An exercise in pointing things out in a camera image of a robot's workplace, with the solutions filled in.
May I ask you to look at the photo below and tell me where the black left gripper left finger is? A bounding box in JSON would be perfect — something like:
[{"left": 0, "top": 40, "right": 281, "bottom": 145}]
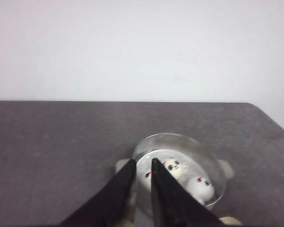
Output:
[{"left": 61, "top": 159, "right": 136, "bottom": 227}]

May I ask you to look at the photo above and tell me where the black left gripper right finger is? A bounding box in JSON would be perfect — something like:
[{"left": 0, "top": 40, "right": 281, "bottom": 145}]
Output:
[{"left": 151, "top": 158, "right": 224, "bottom": 227}]

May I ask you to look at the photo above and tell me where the panda bun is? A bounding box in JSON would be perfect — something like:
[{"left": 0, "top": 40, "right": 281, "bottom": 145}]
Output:
[
  {"left": 186, "top": 176, "right": 214, "bottom": 205},
  {"left": 162, "top": 158, "right": 188, "bottom": 185}
]

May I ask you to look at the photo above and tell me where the stainless steel steamer pot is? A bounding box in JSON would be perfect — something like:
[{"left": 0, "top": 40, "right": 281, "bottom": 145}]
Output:
[{"left": 115, "top": 132, "right": 235, "bottom": 211}]

